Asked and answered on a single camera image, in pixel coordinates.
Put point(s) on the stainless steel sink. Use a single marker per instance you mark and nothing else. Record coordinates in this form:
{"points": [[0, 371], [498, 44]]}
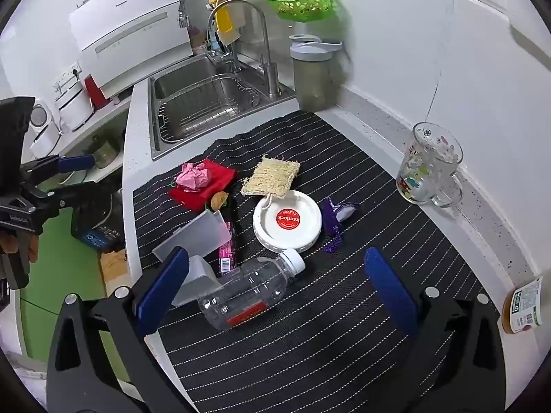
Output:
{"points": [[202, 103]]}

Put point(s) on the tall steel faucet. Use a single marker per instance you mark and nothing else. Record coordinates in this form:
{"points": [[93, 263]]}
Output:
{"points": [[267, 51]]}

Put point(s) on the white countertop dishwasher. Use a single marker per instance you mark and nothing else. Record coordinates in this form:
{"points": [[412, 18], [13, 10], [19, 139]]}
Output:
{"points": [[129, 38]]}

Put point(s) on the white jar lid red label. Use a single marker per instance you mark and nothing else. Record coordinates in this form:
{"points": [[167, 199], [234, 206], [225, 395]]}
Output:
{"points": [[287, 220]]}

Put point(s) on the clear plastic bottle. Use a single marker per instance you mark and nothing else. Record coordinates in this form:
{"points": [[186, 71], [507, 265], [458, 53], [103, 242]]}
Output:
{"points": [[245, 292]]}

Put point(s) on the cardboard piece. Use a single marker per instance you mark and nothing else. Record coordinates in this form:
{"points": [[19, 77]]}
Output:
{"points": [[115, 264]]}

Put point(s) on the black striped mat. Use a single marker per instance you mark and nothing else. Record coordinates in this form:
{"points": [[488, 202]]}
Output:
{"points": [[335, 309]]}

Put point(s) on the wall socket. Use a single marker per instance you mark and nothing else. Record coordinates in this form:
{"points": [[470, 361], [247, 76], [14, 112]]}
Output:
{"points": [[69, 75]]}

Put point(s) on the white translucent plastic box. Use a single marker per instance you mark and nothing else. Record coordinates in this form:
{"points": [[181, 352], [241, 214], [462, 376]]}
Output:
{"points": [[198, 236]]}

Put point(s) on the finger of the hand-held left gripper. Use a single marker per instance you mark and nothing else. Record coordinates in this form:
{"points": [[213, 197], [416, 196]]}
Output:
{"points": [[75, 163], [86, 191]]}

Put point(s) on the white round-faced appliance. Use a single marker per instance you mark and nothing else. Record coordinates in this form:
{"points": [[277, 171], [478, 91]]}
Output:
{"points": [[43, 129]]}

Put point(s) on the red cloth pouch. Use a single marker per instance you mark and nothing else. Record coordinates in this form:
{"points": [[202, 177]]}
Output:
{"points": [[219, 176]]}

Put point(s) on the person's left hand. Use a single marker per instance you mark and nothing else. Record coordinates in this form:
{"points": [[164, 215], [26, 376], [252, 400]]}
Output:
{"points": [[32, 249]]}

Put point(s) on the curved chrome faucet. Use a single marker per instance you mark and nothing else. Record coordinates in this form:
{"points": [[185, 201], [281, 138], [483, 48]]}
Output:
{"points": [[185, 4]]}

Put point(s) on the walnut shell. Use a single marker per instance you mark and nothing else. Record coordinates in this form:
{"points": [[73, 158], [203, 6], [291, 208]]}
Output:
{"points": [[218, 201]]}

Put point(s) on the green plastic basket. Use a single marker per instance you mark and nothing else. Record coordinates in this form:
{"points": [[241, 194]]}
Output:
{"points": [[301, 4]]}

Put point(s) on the white pot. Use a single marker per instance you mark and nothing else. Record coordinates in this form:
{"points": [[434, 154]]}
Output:
{"points": [[74, 107]]}

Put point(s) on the loofah scrub pad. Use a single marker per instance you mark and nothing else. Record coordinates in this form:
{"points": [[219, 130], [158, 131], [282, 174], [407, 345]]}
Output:
{"points": [[272, 176]]}

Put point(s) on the dark trash bin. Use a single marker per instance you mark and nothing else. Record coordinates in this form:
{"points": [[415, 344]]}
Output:
{"points": [[99, 223]]}

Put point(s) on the printed glass mug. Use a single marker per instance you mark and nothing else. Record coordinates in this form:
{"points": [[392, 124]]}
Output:
{"points": [[424, 167]]}

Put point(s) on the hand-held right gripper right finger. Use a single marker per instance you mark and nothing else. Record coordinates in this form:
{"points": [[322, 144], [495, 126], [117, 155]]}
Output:
{"points": [[389, 293]]}

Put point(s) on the pink paper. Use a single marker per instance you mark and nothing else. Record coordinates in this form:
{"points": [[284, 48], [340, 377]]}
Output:
{"points": [[193, 176]]}

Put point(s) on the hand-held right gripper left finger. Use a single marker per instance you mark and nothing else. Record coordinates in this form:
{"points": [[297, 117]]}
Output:
{"points": [[161, 293]]}

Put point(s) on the magenta snack wrapper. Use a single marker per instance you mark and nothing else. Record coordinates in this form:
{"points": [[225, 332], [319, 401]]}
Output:
{"points": [[227, 249]]}

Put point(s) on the glass jar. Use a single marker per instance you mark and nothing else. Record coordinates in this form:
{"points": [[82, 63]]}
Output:
{"points": [[105, 152]]}

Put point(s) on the labelled brown jar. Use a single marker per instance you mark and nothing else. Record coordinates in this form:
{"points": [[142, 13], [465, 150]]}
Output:
{"points": [[525, 309]]}

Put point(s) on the shaker bottle grey lid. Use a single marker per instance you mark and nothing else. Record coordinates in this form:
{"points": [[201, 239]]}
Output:
{"points": [[312, 81]]}

